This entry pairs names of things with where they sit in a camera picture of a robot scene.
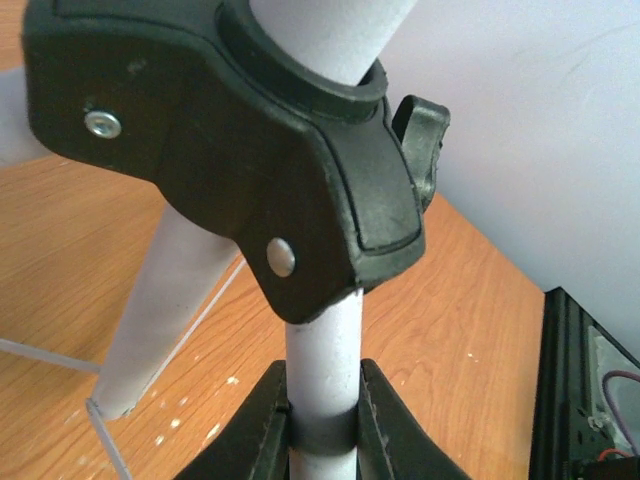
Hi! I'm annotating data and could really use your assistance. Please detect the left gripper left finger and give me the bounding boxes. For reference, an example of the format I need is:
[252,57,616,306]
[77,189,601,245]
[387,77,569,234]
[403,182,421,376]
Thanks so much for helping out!
[176,360,289,480]

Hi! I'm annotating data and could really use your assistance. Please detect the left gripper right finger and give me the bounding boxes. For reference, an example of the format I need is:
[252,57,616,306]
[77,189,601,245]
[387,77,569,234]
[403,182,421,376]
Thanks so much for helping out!
[357,359,469,480]

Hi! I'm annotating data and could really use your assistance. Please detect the white tripod music stand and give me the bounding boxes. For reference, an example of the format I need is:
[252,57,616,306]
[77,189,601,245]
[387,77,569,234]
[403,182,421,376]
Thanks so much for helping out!
[1,1,450,479]

